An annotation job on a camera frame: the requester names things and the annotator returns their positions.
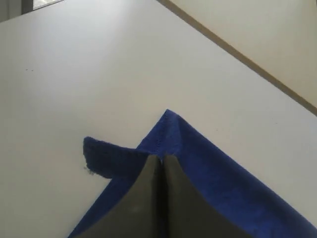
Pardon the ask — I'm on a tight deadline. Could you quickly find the blue microfiber cloth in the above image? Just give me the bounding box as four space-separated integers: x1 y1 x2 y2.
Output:
70 110 317 238

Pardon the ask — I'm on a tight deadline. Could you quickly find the dark window frame post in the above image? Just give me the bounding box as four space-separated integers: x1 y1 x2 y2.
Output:
21 0 34 14

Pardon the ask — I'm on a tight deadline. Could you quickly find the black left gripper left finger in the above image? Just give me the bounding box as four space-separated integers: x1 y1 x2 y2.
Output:
79 155 161 238

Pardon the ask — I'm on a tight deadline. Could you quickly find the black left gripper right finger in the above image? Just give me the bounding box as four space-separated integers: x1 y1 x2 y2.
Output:
162 155 251 238

